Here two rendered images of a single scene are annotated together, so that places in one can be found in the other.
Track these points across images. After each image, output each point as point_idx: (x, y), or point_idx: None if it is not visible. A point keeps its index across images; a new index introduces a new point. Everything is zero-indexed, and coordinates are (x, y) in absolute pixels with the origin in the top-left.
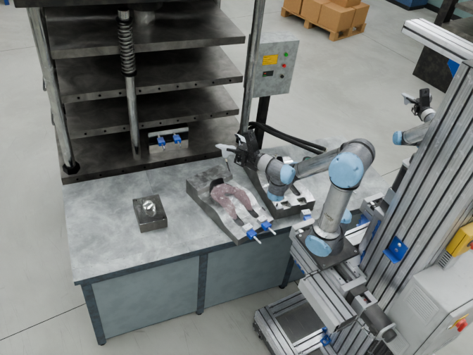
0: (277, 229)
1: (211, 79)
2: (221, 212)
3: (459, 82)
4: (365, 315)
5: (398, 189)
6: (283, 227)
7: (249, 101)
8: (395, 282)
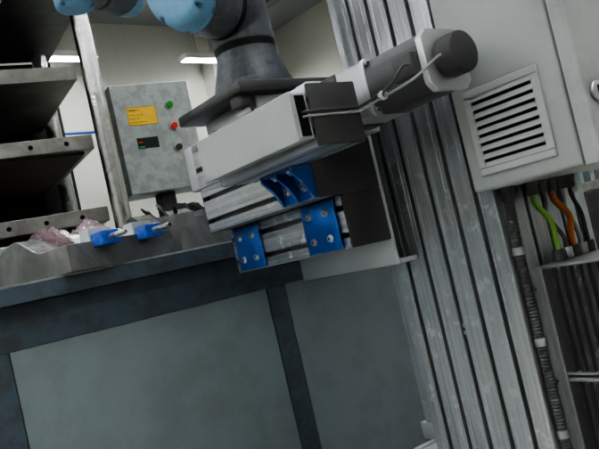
0: (189, 248)
1: (25, 142)
2: (30, 242)
3: None
4: (374, 71)
5: None
6: (204, 246)
7: (116, 173)
8: (419, 17)
